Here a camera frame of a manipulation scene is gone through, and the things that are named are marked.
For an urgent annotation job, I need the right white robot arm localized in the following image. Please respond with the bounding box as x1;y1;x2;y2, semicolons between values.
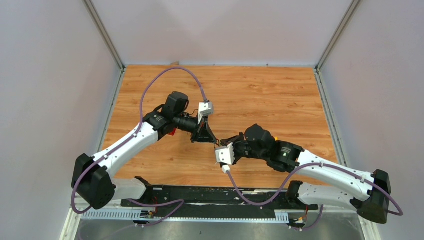
214;124;392;224

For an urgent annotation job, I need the white slotted cable duct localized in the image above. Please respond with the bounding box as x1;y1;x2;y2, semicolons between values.
81;205;289;224

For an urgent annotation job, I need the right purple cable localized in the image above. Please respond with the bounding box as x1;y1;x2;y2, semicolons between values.
221;162;404;217

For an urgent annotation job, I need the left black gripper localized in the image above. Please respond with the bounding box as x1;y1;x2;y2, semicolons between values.
174;112;218;145

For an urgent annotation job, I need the red paint tray box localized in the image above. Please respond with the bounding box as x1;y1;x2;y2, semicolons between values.
168;128;177;136

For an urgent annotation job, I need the purple cable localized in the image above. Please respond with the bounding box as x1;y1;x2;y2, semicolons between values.
70;65;210;215
221;162;404;217

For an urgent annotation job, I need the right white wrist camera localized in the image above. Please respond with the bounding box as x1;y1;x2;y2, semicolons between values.
214;143;236;165

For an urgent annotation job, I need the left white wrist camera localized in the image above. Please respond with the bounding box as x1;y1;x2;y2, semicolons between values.
197;101;214;124

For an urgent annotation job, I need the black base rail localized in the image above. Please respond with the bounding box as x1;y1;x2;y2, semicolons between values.
138;185;319;214

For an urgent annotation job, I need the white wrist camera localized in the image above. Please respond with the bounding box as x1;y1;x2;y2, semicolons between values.
214;143;236;165
197;101;214;124

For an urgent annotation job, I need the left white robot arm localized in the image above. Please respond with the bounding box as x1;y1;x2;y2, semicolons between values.
71;91;217;210

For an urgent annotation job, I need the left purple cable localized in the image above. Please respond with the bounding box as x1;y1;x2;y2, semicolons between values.
70;65;210;215

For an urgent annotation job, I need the red carabiner keyring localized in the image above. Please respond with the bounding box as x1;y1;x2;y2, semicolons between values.
215;139;222;147

